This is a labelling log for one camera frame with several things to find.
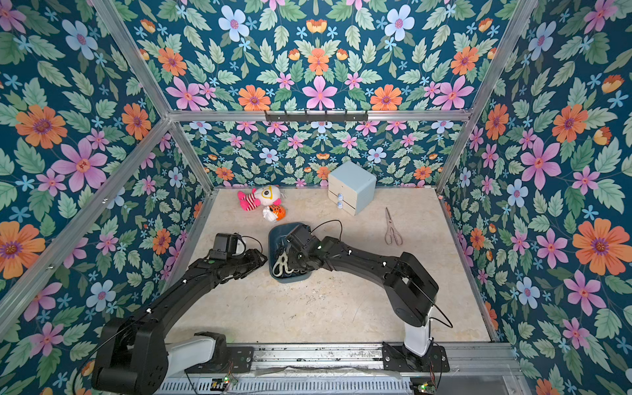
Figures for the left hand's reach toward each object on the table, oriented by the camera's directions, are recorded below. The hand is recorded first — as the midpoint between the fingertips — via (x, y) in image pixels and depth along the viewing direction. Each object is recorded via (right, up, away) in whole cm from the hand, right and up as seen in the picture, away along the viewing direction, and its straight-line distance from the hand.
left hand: (266, 258), depth 87 cm
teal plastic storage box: (+1, +8, +11) cm, 14 cm away
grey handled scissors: (+4, -4, +3) cm, 6 cm away
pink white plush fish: (-5, +23, +21) cm, 32 cm away
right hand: (+9, 0, -3) cm, 10 cm away
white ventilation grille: (+12, -34, -17) cm, 40 cm away
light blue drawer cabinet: (+32, +26, +13) cm, 44 cm away
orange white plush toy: (-2, +16, +18) cm, 24 cm away
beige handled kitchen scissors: (+49, +8, +18) cm, 53 cm away
